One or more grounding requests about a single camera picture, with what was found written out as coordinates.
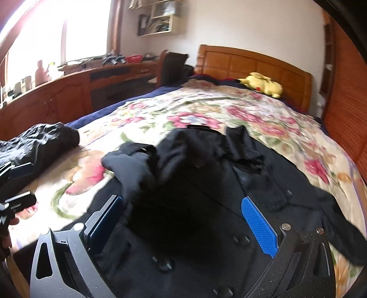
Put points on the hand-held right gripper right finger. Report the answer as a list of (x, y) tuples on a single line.
[(258, 223)]

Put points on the blue bed sheet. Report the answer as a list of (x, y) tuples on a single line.
[(114, 107)]

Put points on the window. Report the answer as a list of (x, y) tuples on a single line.
[(80, 28)]

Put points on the person's left hand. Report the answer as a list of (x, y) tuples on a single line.
[(13, 221)]

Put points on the wooden chair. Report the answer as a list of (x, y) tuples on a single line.
[(172, 68)]

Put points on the red basket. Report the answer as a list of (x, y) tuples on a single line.
[(134, 59)]

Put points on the wooden wardrobe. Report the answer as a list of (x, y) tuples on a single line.
[(347, 86)]

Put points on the pink bottle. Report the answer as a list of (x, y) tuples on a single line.
[(41, 74)]

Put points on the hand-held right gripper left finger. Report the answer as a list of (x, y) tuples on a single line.
[(106, 220)]

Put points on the white wall shelf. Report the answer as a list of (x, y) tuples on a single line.
[(160, 17)]

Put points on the wooden desk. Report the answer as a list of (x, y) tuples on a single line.
[(71, 91)]

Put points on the black devices on desk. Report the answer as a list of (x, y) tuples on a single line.
[(114, 58)]

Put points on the dark shiny jacket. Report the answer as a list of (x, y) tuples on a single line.
[(43, 140)]

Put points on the dark blue pillow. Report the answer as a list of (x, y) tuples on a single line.
[(229, 82)]

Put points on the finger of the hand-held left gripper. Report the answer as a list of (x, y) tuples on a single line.
[(21, 169), (23, 200)]

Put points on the wooden bed headboard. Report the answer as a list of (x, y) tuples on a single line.
[(229, 63)]

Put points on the floral blanket bed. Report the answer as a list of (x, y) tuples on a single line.
[(200, 106)]

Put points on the black coat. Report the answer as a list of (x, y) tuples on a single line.
[(200, 177)]

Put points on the yellow plush toy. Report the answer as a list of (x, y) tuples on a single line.
[(263, 84)]

